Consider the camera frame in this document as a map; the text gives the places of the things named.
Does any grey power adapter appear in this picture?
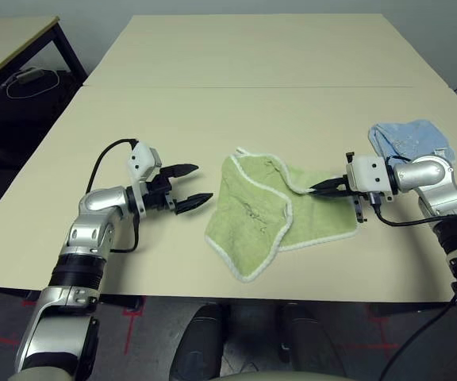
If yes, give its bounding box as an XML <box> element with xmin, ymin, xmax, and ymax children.
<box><xmin>16</xmin><ymin>67</ymin><xmax>44</xmax><ymax>83</ymax></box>

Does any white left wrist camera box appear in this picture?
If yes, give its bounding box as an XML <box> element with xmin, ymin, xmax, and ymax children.
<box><xmin>126</xmin><ymin>140</ymin><xmax>163</xmax><ymax>215</ymax></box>

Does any green towel with white trim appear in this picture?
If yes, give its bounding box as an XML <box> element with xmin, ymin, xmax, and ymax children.
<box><xmin>204</xmin><ymin>146</ymin><xmax>359</xmax><ymax>283</ymax></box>

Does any side table with black frame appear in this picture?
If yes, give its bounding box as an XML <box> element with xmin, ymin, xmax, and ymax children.
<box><xmin>0</xmin><ymin>15</ymin><xmax>89</xmax><ymax>100</ymax></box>

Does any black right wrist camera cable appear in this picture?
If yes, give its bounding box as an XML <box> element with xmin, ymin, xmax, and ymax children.
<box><xmin>371</xmin><ymin>194</ymin><xmax>457</xmax><ymax>229</ymax></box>

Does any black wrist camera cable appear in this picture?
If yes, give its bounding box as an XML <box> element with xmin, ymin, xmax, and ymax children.
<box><xmin>371</xmin><ymin>194</ymin><xmax>457</xmax><ymax>229</ymax></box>
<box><xmin>86</xmin><ymin>137</ymin><xmax>140</xmax><ymax>254</ymax></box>

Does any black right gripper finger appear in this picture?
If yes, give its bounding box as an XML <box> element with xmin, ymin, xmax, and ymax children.
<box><xmin>310</xmin><ymin>176</ymin><xmax>349</xmax><ymax>191</ymax></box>
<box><xmin>310</xmin><ymin>185</ymin><xmax>351</xmax><ymax>200</ymax></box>

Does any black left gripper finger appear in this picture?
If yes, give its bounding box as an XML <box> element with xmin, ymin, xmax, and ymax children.
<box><xmin>159</xmin><ymin>162</ymin><xmax>201</xmax><ymax>180</ymax></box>
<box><xmin>174</xmin><ymin>192</ymin><xmax>215</xmax><ymax>217</ymax></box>

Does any red floor tape cross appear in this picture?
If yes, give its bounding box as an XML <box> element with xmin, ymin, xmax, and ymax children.
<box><xmin>365</xmin><ymin>303</ymin><xmax>400</xmax><ymax>358</ymax></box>
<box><xmin>121</xmin><ymin>297</ymin><xmax>146</xmax><ymax>354</ymax></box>

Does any folded light blue towel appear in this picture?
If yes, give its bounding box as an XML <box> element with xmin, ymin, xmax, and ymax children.
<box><xmin>367</xmin><ymin>117</ymin><xmax>457</xmax><ymax>166</ymax></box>

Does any black right shoulder cable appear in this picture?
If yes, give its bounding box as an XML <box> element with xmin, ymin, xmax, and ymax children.
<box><xmin>378</xmin><ymin>303</ymin><xmax>457</xmax><ymax>381</ymax></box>

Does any grey right robot leg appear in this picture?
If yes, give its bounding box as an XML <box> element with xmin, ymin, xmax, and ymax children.
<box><xmin>278</xmin><ymin>302</ymin><xmax>348</xmax><ymax>378</ymax></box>

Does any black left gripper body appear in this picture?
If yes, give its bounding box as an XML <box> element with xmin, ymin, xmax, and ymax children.
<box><xmin>135</xmin><ymin>176</ymin><xmax>182</xmax><ymax>215</ymax></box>

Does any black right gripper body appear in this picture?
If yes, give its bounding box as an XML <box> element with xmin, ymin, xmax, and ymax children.
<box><xmin>342</xmin><ymin>152</ymin><xmax>397</xmax><ymax>224</ymax></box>

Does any black left wrist camera cable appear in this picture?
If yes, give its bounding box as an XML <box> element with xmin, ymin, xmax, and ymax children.
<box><xmin>86</xmin><ymin>137</ymin><xmax>140</xmax><ymax>254</ymax></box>

